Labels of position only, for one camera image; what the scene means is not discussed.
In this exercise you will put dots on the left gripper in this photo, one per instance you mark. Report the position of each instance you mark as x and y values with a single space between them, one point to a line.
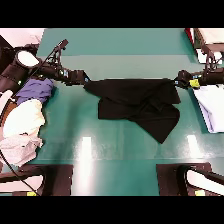
76 77

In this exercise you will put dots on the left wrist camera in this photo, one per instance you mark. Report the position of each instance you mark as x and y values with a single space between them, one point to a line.
57 50

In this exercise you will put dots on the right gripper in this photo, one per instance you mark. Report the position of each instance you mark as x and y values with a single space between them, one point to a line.
185 80

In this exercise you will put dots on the purple garment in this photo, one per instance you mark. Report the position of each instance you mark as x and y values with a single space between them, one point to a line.
35 89

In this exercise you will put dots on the small white garment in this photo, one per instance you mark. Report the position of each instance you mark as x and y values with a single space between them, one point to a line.
202 56

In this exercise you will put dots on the pale pink garment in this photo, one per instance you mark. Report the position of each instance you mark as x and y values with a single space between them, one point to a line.
18 148

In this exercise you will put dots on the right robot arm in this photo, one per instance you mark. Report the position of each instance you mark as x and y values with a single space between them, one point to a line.
213 77

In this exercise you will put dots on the black shirt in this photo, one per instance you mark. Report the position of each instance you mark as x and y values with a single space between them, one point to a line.
140 100

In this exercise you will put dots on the red garment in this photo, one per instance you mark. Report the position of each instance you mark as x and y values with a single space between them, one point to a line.
189 33

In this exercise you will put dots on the cream garment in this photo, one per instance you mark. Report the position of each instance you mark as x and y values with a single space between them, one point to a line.
25 116

